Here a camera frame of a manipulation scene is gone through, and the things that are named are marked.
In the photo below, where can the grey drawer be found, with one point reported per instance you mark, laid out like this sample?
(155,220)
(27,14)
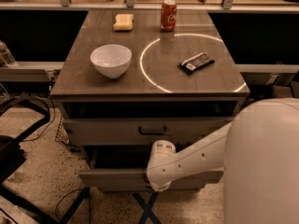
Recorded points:
(117,168)
(140,131)

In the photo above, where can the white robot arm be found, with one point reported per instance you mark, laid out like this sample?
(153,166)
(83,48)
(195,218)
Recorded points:
(259,153)

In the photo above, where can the grey drawer cabinet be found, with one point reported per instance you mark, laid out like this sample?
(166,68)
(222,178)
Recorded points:
(154,86)

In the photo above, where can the grey top drawer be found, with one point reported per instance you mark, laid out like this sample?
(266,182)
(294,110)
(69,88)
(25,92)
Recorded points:
(140,131)

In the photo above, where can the white ceramic bowl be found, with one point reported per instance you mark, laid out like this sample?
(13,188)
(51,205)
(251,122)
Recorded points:
(111,60)

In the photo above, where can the yellow sponge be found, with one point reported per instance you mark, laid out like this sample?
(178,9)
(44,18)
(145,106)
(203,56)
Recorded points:
(123,22)

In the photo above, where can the orange soda can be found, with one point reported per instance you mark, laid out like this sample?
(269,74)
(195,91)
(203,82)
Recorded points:
(168,15)

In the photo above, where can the blue tape cross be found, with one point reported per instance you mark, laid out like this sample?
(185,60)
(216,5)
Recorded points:
(147,208)

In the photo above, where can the black chair left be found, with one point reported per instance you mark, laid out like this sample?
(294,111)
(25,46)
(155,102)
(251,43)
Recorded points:
(12,157)

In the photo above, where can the clear plastic bottle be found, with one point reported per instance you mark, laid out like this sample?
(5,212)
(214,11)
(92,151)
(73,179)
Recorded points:
(6,58)

